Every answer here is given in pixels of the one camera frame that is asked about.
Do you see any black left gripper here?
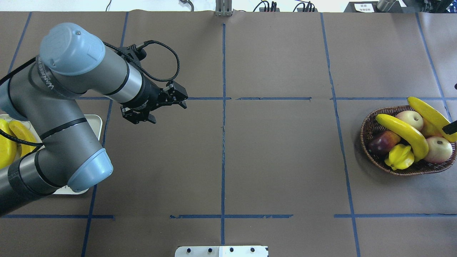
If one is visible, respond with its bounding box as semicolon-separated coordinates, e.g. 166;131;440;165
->
114;43;189;125

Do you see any yellow banana basket edge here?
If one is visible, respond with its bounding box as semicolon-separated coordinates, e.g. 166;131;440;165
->
407;97;457;143

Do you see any yellow banana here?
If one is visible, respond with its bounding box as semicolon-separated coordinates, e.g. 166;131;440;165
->
375;114;429;162

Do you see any yellow banana moved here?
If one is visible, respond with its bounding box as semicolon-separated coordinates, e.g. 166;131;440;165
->
9;120;37;157
0;119;17;169

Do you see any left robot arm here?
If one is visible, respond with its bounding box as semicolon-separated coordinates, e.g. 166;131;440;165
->
1;22;189;216

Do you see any brown wicker basket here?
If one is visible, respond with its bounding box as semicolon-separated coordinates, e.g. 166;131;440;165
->
360;105;457;176

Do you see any yellow lemon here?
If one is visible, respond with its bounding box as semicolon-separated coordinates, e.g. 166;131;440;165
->
421;118;442;138

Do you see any pink white peach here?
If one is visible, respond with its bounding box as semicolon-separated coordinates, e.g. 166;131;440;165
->
395;110;424;131

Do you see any yellow starfruit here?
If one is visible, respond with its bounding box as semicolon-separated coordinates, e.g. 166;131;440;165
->
384;144;415;171

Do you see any white bear tray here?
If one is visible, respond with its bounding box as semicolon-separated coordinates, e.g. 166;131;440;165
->
21;114;103;195

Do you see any aluminium frame post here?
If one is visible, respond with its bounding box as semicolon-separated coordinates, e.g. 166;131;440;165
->
215;0;233;17

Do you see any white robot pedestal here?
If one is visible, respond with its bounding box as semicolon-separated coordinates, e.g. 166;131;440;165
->
174;245;269;257

